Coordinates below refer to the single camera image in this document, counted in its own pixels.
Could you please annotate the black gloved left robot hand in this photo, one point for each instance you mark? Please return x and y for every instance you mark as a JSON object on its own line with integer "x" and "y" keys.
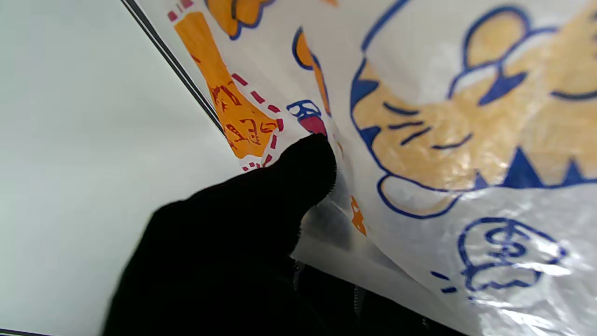
{"x": 224, "y": 256}

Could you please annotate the printed white plastic garbage bag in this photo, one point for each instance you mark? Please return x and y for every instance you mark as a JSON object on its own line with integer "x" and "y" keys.
{"x": 443, "y": 140}

